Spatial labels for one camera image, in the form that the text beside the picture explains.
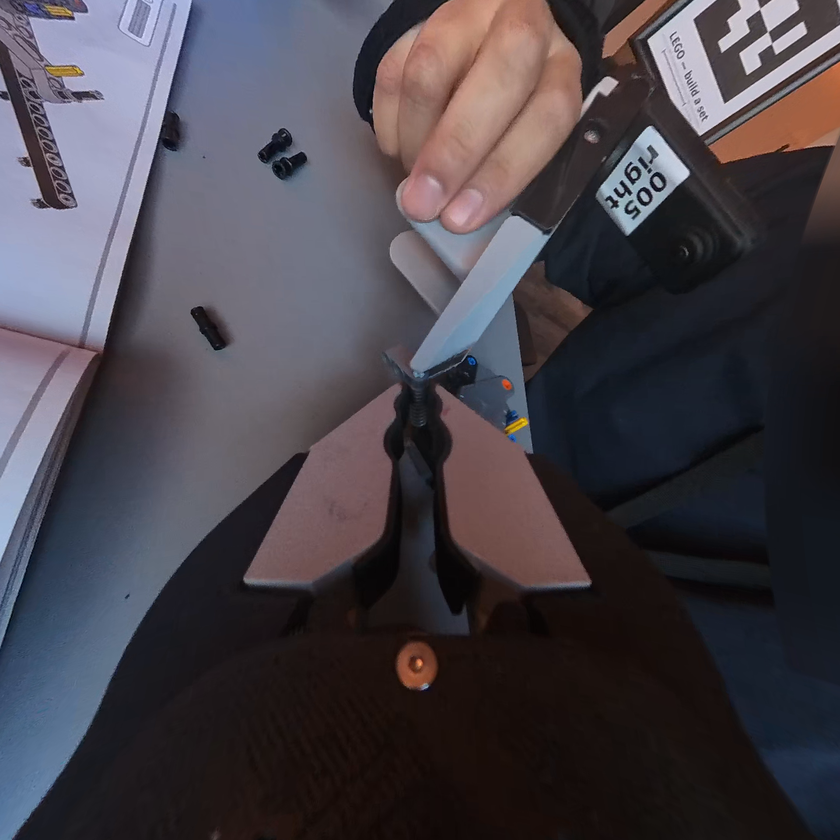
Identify lego instruction booklet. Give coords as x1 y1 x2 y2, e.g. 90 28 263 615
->
0 0 193 641

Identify small grey black lego part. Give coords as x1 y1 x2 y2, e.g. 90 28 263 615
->
382 346 437 490

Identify person's dark trousers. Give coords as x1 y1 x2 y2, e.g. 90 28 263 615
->
525 147 788 519

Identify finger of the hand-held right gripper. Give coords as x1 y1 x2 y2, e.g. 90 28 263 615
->
409 215 551 380

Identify person's right hand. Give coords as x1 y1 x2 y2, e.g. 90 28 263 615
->
371 0 585 235

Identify grey lego assembly colourful pins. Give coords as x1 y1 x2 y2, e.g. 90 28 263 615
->
436 353 534 455

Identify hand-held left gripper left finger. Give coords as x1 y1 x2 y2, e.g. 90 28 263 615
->
243 386 403 608

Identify brown cardboard box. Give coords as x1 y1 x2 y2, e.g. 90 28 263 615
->
600 0 840 165

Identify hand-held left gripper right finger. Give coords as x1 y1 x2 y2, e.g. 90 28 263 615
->
425 386 593 616

